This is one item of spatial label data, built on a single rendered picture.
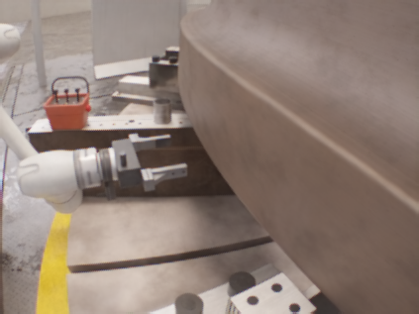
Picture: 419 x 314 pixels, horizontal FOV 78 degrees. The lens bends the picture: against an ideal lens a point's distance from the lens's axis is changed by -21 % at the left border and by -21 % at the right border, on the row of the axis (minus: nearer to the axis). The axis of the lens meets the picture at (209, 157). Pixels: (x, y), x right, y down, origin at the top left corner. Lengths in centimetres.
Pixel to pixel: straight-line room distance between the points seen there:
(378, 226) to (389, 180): 7
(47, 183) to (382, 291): 67
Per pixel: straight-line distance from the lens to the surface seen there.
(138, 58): 450
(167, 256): 131
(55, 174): 70
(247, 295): 58
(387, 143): 49
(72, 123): 142
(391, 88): 54
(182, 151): 142
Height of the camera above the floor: 132
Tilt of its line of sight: 33 degrees down
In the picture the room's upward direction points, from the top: 4 degrees clockwise
